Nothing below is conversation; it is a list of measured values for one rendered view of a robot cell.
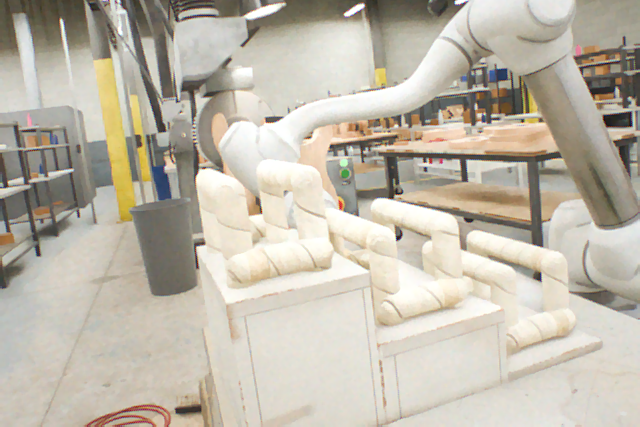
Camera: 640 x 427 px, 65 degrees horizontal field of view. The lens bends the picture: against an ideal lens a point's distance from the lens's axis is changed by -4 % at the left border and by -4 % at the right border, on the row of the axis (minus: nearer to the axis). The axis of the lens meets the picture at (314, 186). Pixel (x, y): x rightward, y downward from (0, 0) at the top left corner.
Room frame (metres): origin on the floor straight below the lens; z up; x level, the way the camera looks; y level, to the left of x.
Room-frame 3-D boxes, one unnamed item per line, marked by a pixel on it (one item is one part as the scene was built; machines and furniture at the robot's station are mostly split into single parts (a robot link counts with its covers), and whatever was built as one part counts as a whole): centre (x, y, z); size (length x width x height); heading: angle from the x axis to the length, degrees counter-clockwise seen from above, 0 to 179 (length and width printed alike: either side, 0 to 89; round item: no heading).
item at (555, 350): (0.70, -0.23, 0.94); 0.27 x 0.15 x 0.01; 19
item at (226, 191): (0.60, 0.11, 1.20); 0.20 x 0.03 x 0.03; 18
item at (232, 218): (0.52, 0.09, 1.15); 0.03 x 0.03 x 0.09
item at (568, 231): (1.25, -0.66, 0.87); 0.18 x 0.16 x 0.22; 10
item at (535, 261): (0.72, -0.27, 1.04); 0.20 x 0.03 x 0.03; 18
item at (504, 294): (0.61, -0.22, 0.99); 0.03 x 0.03 x 0.09
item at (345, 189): (1.75, 0.00, 0.99); 0.24 x 0.21 x 0.26; 15
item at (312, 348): (0.61, 0.07, 1.02); 0.27 x 0.15 x 0.17; 19
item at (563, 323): (0.62, -0.26, 0.96); 0.11 x 0.03 x 0.03; 109
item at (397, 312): (0.57, -0.11, 1.04); 0.11 x 0.03 x 0.03; 109
